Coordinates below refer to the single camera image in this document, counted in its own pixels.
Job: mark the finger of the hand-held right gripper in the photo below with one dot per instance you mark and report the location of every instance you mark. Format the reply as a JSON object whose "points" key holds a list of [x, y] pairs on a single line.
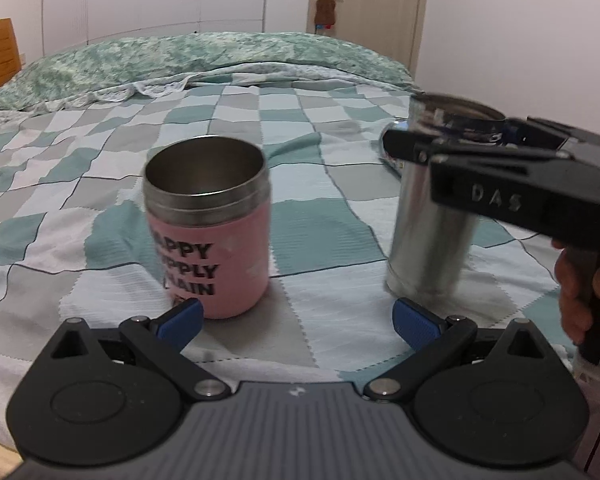
{"points": [[405, 145], [511, 131]]}

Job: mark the silver steel cup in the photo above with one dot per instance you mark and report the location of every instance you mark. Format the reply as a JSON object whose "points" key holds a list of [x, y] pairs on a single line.
{"points": [[430, 240]]}

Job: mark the person's right hand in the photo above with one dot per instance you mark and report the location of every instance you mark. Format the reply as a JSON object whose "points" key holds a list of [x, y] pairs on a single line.
{"points": [[570, 305]]}

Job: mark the checkered bedsheet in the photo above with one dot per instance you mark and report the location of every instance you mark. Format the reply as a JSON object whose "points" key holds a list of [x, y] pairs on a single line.
{"points": [[320, 200]]}

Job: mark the pink steel cup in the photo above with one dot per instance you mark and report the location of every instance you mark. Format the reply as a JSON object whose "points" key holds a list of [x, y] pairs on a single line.
{"points": [[215, 240]]}

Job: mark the green floral quilt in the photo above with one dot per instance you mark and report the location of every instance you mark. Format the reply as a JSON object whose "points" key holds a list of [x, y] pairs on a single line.
{"points": [[190, 55]]}

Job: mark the brown bag on door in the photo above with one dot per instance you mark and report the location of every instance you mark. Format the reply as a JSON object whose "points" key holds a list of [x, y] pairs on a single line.
{"points": [[325, 11]]}

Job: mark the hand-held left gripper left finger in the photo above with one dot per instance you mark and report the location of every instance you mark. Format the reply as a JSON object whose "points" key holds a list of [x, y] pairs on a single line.
{"points": [[181, 321]]}

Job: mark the beige door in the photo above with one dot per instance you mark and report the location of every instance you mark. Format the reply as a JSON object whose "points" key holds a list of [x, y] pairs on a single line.
{"points": [[375, 5]]}

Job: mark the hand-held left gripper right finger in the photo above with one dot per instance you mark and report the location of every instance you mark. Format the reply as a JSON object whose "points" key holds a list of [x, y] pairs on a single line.
{"points": [[414, 324]]}

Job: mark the white wardrobe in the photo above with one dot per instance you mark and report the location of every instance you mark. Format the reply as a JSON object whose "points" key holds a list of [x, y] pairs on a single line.
{"points": [[145, 0]]}

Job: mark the shiny silver object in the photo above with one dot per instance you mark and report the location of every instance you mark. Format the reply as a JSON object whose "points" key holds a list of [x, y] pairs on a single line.
{"points": [[391, 160]]}

